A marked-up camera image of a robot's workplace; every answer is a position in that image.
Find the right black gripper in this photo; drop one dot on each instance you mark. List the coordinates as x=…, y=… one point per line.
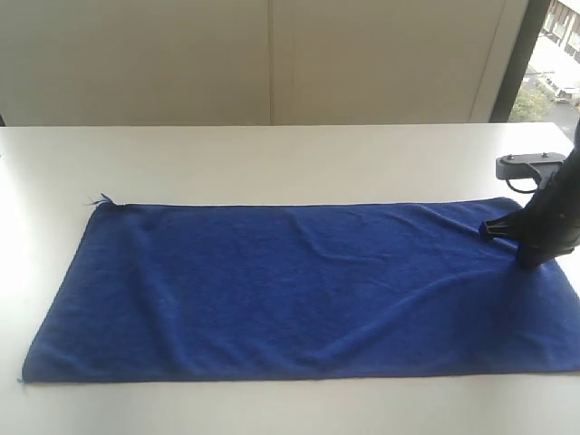
x=547, y=227

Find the blue towel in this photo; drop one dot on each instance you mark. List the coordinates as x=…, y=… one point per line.
x=161, y=293

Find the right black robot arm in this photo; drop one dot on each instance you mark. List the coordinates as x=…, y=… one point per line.
x=548, y=225

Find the white vehicle outside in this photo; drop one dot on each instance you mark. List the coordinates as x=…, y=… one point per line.
x=560, y=90

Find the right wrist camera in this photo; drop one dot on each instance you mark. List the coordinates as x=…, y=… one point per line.
x=537, y=166

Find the black window frame post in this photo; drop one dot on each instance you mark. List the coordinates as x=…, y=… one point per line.
x=525, y=42

